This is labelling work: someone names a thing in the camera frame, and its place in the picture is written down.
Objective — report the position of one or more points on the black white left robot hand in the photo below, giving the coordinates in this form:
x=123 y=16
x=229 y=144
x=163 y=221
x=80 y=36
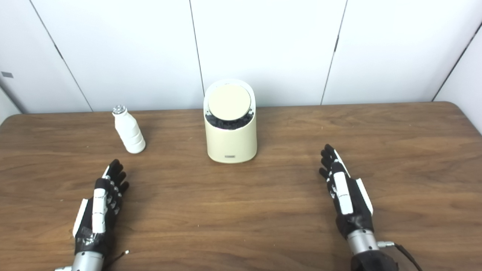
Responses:
x=98 y=210

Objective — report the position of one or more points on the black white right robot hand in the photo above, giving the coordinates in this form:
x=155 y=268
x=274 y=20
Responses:
x=346 y=199

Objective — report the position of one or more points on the small white plastic bottle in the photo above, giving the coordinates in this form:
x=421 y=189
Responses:
x=130 y=135

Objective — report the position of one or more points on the cream round bin lid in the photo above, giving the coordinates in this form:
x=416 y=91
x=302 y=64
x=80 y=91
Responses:
x=229 y=101

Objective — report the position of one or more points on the cream-colored bin body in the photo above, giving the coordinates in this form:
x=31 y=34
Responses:
x=231 y=145

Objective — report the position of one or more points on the black bin liner bag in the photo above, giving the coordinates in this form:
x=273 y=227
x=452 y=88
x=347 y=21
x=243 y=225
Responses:
x=229 y=123

